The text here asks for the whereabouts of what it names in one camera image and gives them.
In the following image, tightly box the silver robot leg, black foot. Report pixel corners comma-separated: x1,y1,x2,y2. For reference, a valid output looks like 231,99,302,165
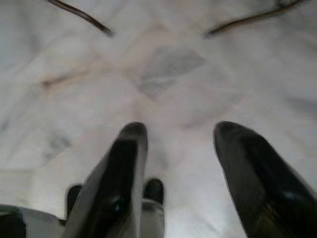
0,184,84,238
142,178,166,238

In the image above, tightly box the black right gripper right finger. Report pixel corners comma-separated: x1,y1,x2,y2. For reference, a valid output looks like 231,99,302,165
213,120,317,238

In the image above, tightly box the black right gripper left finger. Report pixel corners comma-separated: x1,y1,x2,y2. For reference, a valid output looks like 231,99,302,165
61,121,150,238

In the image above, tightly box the thin dark metal rod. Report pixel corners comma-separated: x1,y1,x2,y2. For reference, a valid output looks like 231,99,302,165
46,0,114,37
203,0,307,40

